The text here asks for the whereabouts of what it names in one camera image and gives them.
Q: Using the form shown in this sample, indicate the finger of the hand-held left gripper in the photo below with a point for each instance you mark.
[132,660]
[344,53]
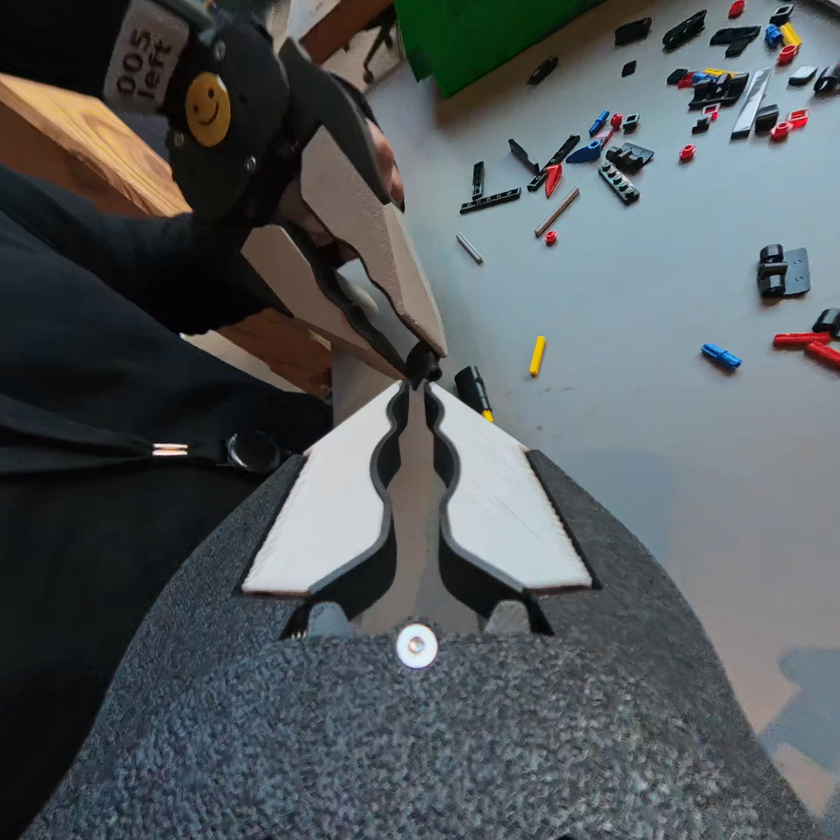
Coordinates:
[367,223]
[295,269]

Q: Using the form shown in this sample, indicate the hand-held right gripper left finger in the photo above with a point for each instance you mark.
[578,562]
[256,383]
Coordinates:
[321,525]

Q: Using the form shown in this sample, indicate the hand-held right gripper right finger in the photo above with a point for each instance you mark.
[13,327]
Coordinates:
[512,525]

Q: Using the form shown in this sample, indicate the black toy axle connector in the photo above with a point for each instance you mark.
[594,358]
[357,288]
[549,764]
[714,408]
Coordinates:
[471,387]

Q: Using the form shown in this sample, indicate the pile of small toy bricks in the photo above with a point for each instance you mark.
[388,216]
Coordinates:
[620,180]

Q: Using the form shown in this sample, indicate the blue toy pin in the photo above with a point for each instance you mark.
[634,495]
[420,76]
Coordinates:
[720,356]

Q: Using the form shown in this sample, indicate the red toy axle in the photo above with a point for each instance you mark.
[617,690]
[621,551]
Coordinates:
[825,355]
[800,339]

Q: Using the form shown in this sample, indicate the small black toy connector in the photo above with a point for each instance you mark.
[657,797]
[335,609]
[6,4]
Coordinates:
[828,321]

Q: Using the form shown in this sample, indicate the person's left hand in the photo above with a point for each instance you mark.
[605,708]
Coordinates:
[392,174]

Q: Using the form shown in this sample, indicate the round grey knob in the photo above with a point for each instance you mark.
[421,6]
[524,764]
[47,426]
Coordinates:
[253,451]

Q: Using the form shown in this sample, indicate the long black toy plate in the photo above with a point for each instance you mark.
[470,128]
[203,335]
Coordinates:
[491,200]

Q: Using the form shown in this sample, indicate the black office chair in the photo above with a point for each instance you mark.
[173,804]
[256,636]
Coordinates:
[380,39]

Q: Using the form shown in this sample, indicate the thin grey toy axle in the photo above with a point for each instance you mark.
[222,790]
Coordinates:
[556,212]

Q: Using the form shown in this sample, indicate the green plastic bin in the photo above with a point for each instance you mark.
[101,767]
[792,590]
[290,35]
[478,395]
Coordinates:
[492,39]

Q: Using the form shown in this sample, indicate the person's lap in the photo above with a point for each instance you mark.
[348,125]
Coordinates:
[98,558]

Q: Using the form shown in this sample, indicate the wooden post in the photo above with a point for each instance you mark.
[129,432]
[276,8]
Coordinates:
[79,144]

